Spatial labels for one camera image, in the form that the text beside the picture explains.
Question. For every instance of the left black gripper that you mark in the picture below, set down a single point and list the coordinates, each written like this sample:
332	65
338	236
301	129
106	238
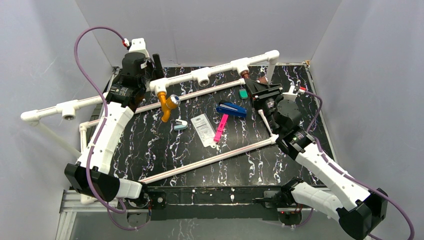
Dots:
159	73

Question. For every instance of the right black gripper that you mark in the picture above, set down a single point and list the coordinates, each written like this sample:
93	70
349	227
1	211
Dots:
261	92

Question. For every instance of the brown plastic faucet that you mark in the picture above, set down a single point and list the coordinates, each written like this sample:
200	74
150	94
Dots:
246	76

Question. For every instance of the white PVC pipe frame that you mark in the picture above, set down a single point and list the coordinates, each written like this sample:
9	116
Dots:
69	109

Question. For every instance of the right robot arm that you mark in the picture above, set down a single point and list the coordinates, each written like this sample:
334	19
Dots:
357	209

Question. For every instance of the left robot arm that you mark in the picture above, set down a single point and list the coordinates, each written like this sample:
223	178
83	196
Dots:
90	174

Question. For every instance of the teal green eraser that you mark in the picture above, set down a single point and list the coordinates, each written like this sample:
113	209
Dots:
243	94

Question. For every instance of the blue stapler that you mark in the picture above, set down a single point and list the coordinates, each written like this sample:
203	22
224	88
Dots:
225	107

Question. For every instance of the pink plastic clip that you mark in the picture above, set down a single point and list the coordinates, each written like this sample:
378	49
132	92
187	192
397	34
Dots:
220	128

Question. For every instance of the orange plastic faucet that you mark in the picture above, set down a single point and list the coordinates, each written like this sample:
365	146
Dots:
167	104

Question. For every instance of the white barcode label tag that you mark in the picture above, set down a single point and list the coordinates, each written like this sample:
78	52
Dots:
204	130

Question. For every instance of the small white teal clip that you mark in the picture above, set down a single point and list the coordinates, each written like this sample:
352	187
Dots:
180	125

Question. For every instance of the black front base bar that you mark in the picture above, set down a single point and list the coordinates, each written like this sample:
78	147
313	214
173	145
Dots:
224	202

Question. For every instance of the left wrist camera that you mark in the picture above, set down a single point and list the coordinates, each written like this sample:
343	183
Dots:
137	45

